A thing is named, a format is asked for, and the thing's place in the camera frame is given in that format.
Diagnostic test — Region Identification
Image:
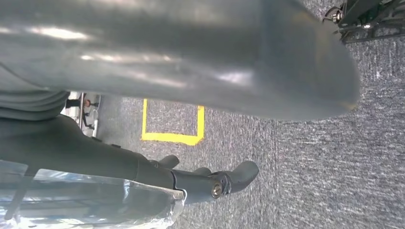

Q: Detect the yellow floor tape square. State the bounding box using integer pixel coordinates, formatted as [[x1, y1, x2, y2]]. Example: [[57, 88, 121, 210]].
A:
[[140, 98, 206, 146]]

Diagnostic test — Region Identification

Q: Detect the grey robot leg shell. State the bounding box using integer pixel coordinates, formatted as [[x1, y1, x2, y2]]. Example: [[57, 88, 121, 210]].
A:
[[0, 0, 362, 122]]

